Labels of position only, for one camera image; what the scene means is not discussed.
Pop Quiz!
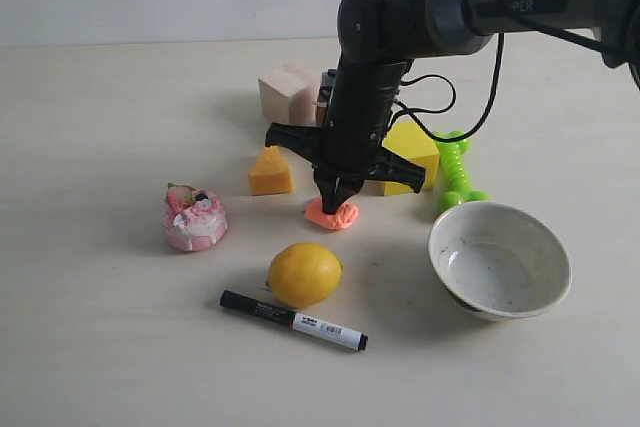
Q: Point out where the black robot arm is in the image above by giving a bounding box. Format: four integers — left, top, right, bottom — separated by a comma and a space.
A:
265, 0, 639, 214

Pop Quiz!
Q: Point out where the yellow cheese wedge toy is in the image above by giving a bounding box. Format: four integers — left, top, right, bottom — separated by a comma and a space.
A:
248, 146, 293, 196

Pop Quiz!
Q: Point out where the white ceramic bowl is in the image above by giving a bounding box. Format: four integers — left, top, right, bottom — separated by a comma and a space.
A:
427, 201, 573, 322

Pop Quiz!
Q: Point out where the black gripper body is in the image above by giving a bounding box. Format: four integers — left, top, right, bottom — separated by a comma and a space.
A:
264, 59, 425, 194

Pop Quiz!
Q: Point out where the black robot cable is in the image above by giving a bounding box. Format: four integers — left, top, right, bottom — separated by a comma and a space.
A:
367, 0, 640, 141

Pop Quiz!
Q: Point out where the pink cake toy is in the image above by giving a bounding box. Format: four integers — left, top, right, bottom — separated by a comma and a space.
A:
163, 183, 229, 252

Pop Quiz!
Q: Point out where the yellow lemon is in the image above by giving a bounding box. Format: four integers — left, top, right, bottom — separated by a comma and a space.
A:
266, 242, 343, 309

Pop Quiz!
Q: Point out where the brown wooden cup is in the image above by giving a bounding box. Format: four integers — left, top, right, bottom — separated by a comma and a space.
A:
315, 98, 328, 127

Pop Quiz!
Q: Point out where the yellow cube block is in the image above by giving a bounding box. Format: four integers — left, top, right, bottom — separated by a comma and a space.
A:
383, 121, 440, 191

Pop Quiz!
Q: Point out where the light wooden cube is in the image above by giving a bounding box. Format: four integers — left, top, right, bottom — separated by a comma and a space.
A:
258, 63, 320, 126

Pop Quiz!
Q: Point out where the black white marker pen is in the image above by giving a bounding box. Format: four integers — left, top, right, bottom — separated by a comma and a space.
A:
219, 290, 368, 352

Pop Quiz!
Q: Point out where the green bone toy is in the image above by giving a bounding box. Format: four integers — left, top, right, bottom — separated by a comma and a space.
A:
435, 138, 491, 214

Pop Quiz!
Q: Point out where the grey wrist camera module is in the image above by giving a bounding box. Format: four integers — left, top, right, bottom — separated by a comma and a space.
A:
317, 69, 337, 104

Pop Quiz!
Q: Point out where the orange squishy lump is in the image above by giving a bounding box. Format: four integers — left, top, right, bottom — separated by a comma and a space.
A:
305, 197, 359, 230

